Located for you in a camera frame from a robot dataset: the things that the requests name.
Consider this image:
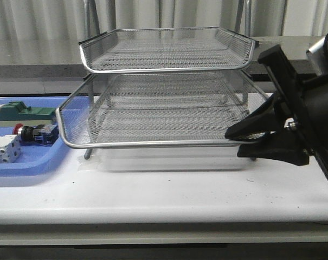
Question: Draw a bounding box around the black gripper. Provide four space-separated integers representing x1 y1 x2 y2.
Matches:
225 45 328 180

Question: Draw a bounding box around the silver mesh tray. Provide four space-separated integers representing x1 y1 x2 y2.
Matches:
56 70 268 149
79 27 256 74
87 108 251 148

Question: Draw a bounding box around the red emergency stop button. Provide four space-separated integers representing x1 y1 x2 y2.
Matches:
12 123 59 145

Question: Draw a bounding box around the silver mesh top tray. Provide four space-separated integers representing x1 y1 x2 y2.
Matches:
79 27 256 74

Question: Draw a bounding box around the silver mesh bottom tray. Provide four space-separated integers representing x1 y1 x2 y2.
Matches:
87 108 251 148

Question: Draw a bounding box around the blue plastic tray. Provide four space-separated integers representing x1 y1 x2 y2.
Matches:
0 96 94 177

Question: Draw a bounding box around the green terminal block component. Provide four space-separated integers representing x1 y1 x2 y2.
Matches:
0 101 56 127

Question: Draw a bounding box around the white electrical block component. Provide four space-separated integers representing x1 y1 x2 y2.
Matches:
0 135 21 164

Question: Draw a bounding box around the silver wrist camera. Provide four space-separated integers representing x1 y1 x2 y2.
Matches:
306 37 328 76

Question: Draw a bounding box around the grey metal rack frame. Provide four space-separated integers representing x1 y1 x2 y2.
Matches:
78 31 262 161

